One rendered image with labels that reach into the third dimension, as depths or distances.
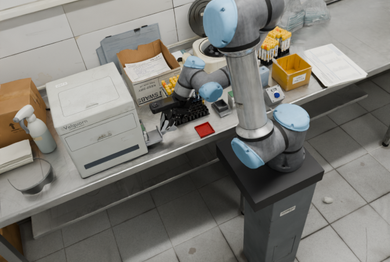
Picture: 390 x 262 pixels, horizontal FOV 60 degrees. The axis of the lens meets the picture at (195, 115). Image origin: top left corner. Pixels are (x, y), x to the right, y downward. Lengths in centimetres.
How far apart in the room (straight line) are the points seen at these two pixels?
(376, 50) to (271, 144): 112
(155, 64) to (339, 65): 93
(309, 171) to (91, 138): 79
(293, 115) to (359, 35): 111
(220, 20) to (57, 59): 112
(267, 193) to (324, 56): 93
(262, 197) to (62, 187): 76
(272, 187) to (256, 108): 35
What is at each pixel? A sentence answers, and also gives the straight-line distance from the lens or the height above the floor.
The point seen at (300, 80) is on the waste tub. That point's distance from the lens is 166.
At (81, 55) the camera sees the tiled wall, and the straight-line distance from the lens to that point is 181.
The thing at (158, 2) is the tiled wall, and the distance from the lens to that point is 179.
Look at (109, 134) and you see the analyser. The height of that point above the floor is 106.
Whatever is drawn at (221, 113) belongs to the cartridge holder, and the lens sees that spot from 151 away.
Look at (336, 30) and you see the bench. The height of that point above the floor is 88.
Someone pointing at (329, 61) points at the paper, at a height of 89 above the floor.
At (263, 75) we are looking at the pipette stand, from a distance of 161.
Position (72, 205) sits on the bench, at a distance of 214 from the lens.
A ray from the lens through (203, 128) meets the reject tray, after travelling 146.
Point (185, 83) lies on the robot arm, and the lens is 127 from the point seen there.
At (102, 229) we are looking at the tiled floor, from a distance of 232.
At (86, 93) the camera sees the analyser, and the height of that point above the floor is 117.
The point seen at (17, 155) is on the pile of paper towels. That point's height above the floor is 91.
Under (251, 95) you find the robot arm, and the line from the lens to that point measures 95.
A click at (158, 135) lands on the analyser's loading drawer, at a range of 142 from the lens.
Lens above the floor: 194
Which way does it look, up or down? 44 degrees down
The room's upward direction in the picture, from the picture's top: 7 degrees counter-clockwise
